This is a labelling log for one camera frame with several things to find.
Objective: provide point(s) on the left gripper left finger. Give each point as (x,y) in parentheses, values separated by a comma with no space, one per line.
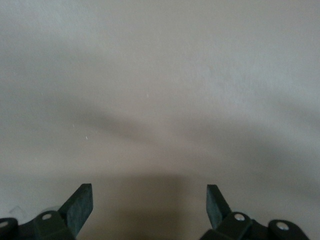
(77,212)

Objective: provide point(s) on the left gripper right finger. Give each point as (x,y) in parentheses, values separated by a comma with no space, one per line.
(217,212)

